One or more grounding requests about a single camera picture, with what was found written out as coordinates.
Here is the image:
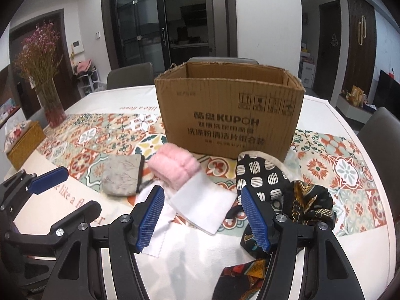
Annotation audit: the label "wicker tissue box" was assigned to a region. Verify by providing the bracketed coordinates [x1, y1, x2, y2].
[4, 120, 47, 171]

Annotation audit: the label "gold clip wall ornament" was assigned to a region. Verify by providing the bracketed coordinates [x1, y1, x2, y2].
[357, 15, 368, 46]

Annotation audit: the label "dried flower bouquet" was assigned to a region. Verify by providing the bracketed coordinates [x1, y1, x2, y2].
[14, 22, 65, 107]

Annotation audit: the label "pink glass vase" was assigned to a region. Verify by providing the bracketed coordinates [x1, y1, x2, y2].
[35, 79, 67, 129]

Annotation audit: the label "white drawer unit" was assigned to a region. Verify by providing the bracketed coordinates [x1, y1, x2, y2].
[298, 59, 315, 90]

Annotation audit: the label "grey fabric pouch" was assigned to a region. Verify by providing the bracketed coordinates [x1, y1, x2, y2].
[102, 154, 145, 198]

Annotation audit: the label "white folded cloth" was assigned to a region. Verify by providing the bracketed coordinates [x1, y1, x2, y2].
[169, 175, 238, 236]

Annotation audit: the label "black gold patterned scarf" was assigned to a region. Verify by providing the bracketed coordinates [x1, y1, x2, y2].
[219, 179, 337, 300]

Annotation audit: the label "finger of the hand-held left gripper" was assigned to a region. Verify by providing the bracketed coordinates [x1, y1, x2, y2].
[3, 200, 103, 248]
[0, 166, 69, 214]

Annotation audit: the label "patterned tablecloth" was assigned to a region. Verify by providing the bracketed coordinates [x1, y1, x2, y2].
[12, 84, 395, 300]

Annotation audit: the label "black glass sliding door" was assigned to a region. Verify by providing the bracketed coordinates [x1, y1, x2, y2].
[100, 0, 236, 71]

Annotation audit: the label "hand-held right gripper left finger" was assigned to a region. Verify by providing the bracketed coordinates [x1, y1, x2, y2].
[40, 185, 165, 300]

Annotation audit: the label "pink fluffy cloth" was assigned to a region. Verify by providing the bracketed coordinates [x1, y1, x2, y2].
[147, 143, 201, 192]

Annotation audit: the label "yellow gift bags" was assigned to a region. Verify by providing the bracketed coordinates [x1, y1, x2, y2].
[349, 86, 365, 104]

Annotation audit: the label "black white patterned oven mitt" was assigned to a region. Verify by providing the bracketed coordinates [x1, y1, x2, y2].
[235, 150, 301, 205]

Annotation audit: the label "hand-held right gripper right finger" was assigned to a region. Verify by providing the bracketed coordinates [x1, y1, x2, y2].
[240, 187, 366, 300]

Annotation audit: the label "white television cabinet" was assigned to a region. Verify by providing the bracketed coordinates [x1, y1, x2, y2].
[335, 95, 376, 123]

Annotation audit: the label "brown wooden door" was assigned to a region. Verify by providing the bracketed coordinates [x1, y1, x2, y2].
[9, 9, 74, 113]

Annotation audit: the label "dark interior door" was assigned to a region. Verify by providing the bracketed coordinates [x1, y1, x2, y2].
[318, 1, 343, 101]

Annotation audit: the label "dark slatted wall panel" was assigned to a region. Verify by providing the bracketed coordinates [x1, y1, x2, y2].
[344, 0, 376, 101]

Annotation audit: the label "black television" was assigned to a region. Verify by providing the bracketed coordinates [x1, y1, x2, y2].
[373, 69, 400, 111]

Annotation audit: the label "grey dining chair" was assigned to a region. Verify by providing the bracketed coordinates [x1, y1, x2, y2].
[356, 106, 400, 222]
[106, 62, 154, 90]
[187, 57, 260, 67]

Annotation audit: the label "white shoe rack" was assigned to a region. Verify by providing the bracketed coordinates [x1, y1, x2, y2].
[75, 68, 107, 97]

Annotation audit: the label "brown cardboard box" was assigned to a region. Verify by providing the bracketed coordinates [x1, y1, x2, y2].
[154, 61, 306, 163]

